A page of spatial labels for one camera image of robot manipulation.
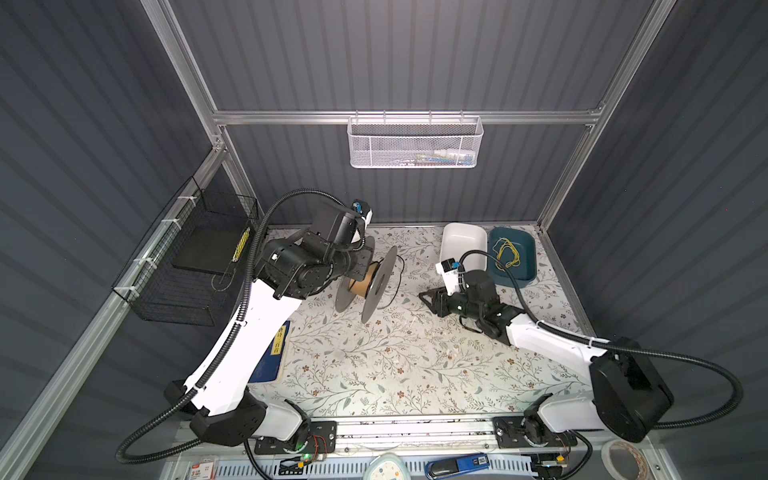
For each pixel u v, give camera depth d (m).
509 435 0.73
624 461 0.71
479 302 0.66
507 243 1.12
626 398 0.43
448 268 0.74
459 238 1.18
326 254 0.43
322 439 0.72
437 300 0.74
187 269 0.72
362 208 0.54
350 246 0.48
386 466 0.68
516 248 1.12
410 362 0.86
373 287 0.66
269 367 0.83
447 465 0.65
